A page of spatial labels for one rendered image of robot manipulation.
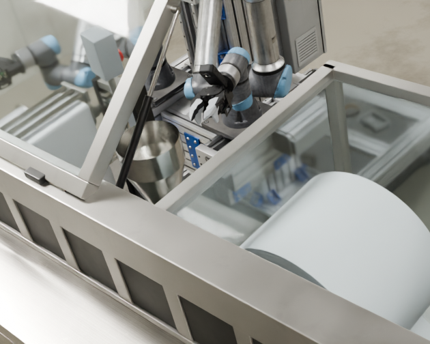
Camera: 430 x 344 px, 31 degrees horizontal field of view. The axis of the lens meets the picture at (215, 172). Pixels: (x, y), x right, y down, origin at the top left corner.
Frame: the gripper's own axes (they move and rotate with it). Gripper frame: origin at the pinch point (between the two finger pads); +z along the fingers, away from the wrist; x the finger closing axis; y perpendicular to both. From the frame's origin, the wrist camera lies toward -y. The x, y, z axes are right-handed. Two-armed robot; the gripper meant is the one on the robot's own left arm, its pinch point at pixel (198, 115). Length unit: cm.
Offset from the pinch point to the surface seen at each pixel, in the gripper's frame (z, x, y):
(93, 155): 76, -26, -44
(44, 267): 79, -5, -20
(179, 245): 89, -46, -36
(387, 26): -266, 19, 123
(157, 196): 54, -17, -16
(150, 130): 42, -14, -25
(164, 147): 42.2, -15.7, -20.5
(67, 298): 86, -14, -19
